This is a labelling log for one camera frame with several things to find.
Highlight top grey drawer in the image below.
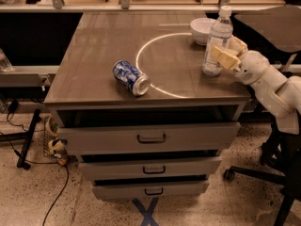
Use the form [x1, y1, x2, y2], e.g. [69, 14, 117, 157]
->
[58, 122, 240, 154]

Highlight grey drawer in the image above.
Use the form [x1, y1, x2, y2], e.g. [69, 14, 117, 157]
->
[92, 181, 209, 201]
[58, 122, 240, 154]
[79, 156, 221, 181]

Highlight black floor cable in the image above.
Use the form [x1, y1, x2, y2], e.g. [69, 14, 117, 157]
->
[0, 110, 70, 226]

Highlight black stand leg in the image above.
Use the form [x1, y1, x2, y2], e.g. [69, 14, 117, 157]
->
[17, 109, 40, 170]

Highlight bottom grey drawer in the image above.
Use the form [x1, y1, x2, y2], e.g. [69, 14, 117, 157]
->
[92, 181, 209, 201]

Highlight blue soda can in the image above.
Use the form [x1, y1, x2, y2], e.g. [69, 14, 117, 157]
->
[113, 60, 151, 96]

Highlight white bowl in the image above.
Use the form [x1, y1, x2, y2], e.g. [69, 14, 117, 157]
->
[190, 18, 215, 45]

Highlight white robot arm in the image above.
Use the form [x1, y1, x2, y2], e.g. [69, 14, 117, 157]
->
[209, 36, 301, 135]

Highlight grey drawer cabinet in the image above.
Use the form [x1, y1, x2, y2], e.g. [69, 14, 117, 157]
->
[45, 12, 249, 200]

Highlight middle grey drawer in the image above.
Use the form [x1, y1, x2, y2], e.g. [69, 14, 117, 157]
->
[79, 156, 221, 181]

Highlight wire basket with items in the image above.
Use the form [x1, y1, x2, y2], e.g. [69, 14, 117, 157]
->
[44, 116, 68, 166]

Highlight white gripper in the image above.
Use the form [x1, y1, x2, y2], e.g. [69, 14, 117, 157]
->
[210, 36, 270, 86]

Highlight clear plastic water bottle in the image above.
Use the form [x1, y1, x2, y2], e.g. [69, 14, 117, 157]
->
[202, 6, 233, 76]

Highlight blue tape cross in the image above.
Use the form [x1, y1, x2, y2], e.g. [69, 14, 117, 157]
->
[132, 198, 159, 226]

